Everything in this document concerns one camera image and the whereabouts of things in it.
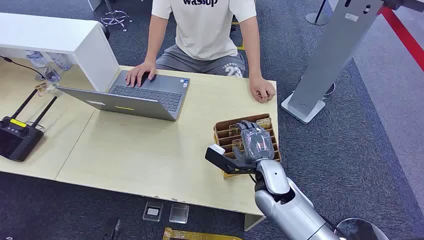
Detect round metal stanchion base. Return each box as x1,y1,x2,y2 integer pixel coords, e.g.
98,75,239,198
305,0,331,26

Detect black barrier post head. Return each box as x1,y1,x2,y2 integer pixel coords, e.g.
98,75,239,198
380,0,424,13

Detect person's left hand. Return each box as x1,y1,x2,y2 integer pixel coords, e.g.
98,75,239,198
249,76,277,104

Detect black flat floor object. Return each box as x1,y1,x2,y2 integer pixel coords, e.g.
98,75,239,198
102,218,123,240

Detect brown slotted card holder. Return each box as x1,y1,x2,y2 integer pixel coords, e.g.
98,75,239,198
213,113,282,180

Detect clear plain floor box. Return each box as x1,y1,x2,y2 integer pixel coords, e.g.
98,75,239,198
168,202,190,225

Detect clear plastic water bottle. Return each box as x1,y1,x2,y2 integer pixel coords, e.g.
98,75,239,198
46,52,72,72
24,49,62,84

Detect person's right hand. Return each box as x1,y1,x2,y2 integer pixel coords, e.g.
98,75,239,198
125,61,158,89

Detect chrome chair base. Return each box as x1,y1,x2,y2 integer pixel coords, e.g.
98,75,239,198
100,0,133,33

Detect white desk shelf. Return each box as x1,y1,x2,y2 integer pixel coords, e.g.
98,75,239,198
0,12,121,93

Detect black remote controller with antennas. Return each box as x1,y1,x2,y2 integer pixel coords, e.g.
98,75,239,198
0,88,59,163

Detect clear floor box with label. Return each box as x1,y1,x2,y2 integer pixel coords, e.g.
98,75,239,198
142,201,164,223

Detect person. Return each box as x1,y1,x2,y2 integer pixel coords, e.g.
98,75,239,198
125,0,277,104

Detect pale desk leg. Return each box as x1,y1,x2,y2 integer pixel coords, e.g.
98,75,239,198
244,213,267,232

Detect thin black desk cable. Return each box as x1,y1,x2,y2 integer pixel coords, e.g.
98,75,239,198
0,55,46,80

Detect grey open laptop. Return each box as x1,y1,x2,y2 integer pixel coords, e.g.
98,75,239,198
55,69,191,122

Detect small clear acrylic stand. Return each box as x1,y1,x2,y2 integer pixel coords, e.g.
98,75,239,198
34,81,56,98

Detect grey metal kiosk stand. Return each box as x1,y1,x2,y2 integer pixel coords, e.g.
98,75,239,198
280,0,385,125

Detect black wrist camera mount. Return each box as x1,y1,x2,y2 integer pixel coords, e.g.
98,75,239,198
204,144,258,175

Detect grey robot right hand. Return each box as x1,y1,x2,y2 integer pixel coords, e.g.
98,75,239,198
232,120,276,165

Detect red barrier belt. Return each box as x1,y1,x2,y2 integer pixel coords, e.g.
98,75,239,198
377,5,424,72

